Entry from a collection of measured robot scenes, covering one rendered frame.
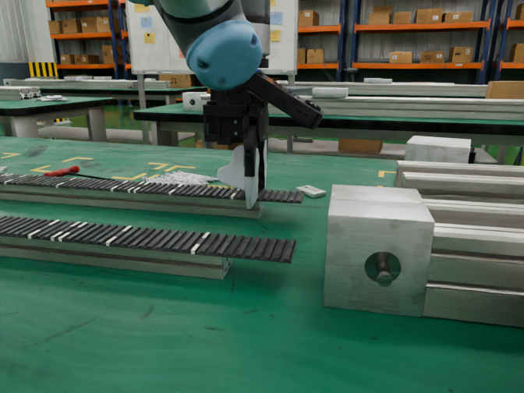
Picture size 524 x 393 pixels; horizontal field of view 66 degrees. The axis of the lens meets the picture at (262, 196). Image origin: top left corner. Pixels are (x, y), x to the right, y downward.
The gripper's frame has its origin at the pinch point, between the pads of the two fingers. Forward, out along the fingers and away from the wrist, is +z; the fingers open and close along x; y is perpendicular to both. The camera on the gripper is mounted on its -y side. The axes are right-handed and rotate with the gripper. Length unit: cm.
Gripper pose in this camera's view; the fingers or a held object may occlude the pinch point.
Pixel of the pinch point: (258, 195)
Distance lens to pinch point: 62.3
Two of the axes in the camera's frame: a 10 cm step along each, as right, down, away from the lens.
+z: 0.0, 9.5, 3.0
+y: -9.8, -0.6, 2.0
